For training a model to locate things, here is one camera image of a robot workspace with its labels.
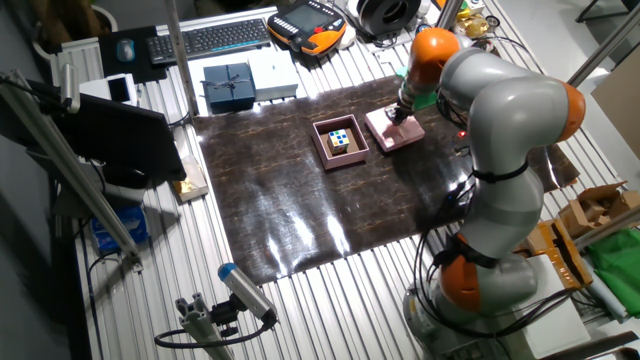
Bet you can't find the gold foil wrapped item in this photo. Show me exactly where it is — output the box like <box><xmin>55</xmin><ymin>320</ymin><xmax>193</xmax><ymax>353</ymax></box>
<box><xmin>457</xmin><ymin>13</ymin><xmax>490</xmax><ymax>40</ymax></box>

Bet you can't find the small box with gold foil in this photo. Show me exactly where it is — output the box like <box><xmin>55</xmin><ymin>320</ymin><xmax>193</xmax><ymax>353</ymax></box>
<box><xmin>172</xmin><ymin>154</ymin><xmax>210</xmax><ymax>203</ymax></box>

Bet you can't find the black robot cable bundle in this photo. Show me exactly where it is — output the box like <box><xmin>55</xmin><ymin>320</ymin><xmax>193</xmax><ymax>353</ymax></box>
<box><xmin>412</xmin><ymin>84</ymin><xmax>576</xmax><ymax>340</ymax></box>

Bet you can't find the green cloth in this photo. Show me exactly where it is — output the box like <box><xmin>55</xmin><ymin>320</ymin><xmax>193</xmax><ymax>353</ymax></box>
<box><xmin>585</xmin><ymin>228</ymin><xmax>640</xmax><ymax>319</ymax></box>

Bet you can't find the silver cylindrical camera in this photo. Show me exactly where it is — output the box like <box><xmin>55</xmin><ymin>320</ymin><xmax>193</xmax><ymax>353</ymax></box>
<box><xmin>59</xmin><ymin>63</ymin><xmax>81</xmax><ymax>114</ymax></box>

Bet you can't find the white gift box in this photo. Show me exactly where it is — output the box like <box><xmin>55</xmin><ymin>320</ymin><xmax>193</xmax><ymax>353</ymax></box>
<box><xmin>248</xmin><ymin>51</ymin><xmax>300</xmax><ymax>103</ymax></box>

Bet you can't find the black keyboard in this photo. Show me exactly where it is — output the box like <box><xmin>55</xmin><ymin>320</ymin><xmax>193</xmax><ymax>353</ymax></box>
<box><xmin>145</xmin><ymin>17</ymin><xmax>272</xmax><ymax>66</ymax></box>

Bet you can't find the upright aluminium profile post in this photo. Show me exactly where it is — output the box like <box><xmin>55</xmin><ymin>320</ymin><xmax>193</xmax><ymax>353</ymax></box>
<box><xmin>160</xmin><ymin>0</ymin><xmax>200</xmax><ymax>117</ymax></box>

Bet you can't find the orange and black teach pendant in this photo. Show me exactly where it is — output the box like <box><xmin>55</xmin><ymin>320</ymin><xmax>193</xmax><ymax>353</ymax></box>
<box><xmin>266</xmin><ymin>0</ymin><xmax>348</xmax><ymax>57</ymax></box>

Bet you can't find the slanted aluminium frame bar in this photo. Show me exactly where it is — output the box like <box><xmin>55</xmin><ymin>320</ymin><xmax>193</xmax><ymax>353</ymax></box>
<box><xmin>0</xmin><ymin>69</ymin><xmax>144</xmax><ymax>271</ymax></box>

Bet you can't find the white rounded object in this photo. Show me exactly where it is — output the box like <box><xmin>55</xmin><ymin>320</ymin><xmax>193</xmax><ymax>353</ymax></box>
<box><xmin>338</xmin><ymin>24</ymin><xmax>357</xmax><ymax>50</ymax></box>

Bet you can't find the white round basket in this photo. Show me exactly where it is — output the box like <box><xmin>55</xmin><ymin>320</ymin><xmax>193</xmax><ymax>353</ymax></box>
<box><xmin>30</xmin><ymin>3</ymin><xmax>120</xmax><ymax>71</ymax></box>

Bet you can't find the blue ribboned gift box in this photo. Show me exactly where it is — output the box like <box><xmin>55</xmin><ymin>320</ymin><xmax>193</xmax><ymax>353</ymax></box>
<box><xmin>201</xmin><ymin>61</ymin><xmax>257</xmax><ymax>114</ymax></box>

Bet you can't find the open cardboard box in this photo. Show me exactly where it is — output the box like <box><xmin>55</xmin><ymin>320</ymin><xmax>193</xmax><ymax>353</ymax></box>
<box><xmin>558</xmin><ymin>180</ymin><xmax>640</xmax><ymax>240</ymax></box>

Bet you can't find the Rubik's cube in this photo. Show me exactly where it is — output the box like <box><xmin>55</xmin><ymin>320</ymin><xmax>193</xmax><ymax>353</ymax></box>
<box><xmin>327</xmin><ymin>128</ymin><xmax>351</xmax><ymax>155</ymax></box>

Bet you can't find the black mouse pad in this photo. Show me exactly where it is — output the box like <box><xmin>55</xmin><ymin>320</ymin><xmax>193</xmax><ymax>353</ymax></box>
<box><xmin>97</xmin><ymin>25</ymin><xmax>169</xmax><ymax>85</ymax></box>

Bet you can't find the pink ribboned box lid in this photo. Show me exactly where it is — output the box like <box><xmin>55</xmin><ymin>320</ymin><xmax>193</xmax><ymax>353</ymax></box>
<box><xmin>363</xmin><ymin>105</ymin><xmax>426</xmax><ymax>153</ymax></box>

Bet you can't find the grey metal post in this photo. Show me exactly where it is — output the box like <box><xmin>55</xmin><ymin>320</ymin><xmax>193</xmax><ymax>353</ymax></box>
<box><xmin>434</xmin><ymin>0</ymin><xmax>464</xmax><ymax>30</ymax></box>

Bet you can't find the pale blue roll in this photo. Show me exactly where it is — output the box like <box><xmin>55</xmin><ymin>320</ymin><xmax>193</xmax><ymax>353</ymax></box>
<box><xmin>582</xmin><ymin>269</ymin><xmax>629</xmax><ymax>324</ymax></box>

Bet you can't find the short aluminium profile stub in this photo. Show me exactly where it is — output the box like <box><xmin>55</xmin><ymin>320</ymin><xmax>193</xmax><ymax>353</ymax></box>
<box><xmin>174</xmin><ymin>292</ymin><xmax>236</xmax><ymax>360</ymax></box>

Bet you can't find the black filament spool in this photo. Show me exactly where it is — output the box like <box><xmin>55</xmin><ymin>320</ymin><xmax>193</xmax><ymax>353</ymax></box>
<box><xmin>356</xmin><ymin>0</ymin><xmax>423</xmax><ymax>37</ymax></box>

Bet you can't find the dark marble pattern mat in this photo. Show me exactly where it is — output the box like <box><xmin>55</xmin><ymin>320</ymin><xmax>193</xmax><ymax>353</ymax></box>
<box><xmin>192</xmin><ymin>47</ymin><xmax>582</xmax><ymax>286</ymax></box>

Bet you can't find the white flat box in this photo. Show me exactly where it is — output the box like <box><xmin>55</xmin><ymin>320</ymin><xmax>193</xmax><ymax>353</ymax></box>
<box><xmin>494</xmin><ymin>254</ymin><xmax>592</xmax><ymax>360</ymax></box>

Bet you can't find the silver camera with blue cap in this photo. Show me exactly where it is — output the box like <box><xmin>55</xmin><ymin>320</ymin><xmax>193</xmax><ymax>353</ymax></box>
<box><xmin>217</xmin><ymin>262</ymin><xmax>279</xmax><ymax>322</ymax></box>

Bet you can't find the black monitor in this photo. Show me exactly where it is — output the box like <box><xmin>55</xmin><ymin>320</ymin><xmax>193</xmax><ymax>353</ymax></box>
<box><xmin>0</xmin><ymin>79</ymin><xmax>187</xmax><ymax>184</ymax></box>

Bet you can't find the green wrist camera bracket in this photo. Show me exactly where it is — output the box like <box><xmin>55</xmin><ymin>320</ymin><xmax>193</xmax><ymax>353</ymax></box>
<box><xmin>395</xmin><ymin>67</ymin><xmax>439</xmax><ymax>112</ymax></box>

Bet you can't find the pink open gift box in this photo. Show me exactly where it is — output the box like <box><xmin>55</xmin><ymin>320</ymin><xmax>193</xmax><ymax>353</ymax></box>
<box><xmin>310</xmin><ymin>113</ymin><xmax>371</xmax><ymax>172</ymax></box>

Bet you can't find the grey computer mouse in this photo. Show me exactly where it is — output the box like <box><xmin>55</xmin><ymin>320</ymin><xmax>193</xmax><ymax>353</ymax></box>
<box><xmin>116</xmin><ymin>38</ymin><xmax>137</xmax><ymax>63</ymax></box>

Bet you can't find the white device with dark screen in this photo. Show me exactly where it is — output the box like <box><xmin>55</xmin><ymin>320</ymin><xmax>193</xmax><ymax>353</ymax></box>
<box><xmin>79</xmin><ymin>72</ymin><xmax>139</xmax><ymax>107</ymax></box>

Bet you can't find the brown cardboard sheet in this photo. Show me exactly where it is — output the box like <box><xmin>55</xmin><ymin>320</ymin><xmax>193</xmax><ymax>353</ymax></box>
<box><xmin>591</xmin><ymin>59</ymin><xmax>640</xmax><ymax>161</ymax></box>

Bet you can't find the long grey metal pole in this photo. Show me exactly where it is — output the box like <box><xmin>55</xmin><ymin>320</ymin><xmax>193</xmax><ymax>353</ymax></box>
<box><xmin>562</xmin><ymin>4</ymin><xmax>640</xmax><ymax>93</ymax></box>

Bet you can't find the blue tissue pack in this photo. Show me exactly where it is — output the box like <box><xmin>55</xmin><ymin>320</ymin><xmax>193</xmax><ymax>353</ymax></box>
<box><xmin>90</xmin><ymin>204</ymin><xmax>150</xmax><ymax>254</ymax></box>

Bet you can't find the black camera cable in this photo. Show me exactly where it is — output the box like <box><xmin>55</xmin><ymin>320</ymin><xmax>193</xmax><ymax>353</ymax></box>
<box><xmin>153</xmin><ymin>319</ymin><xmax>276</xmax><ymax>350</ymax></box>

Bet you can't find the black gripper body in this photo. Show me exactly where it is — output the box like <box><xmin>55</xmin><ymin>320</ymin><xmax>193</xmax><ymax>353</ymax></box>
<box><xmin>385</xmin><ymin>102</ymin><xmax>416</xmax><ymax>121</ymax></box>

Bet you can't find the aluminium bar over cartons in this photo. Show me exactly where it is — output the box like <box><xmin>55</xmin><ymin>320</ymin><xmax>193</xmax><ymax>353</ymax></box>
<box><xmin>572</xmin><ymin>204</ymin><xmax>640</xmax><ymax>251</ymax></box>

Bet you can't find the orange taped carton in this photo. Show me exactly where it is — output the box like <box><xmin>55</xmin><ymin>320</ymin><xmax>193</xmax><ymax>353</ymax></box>
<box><xmin>514</xmin><ymin>218</ymin><xmax>594</xmax><ymax>292</ymax></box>

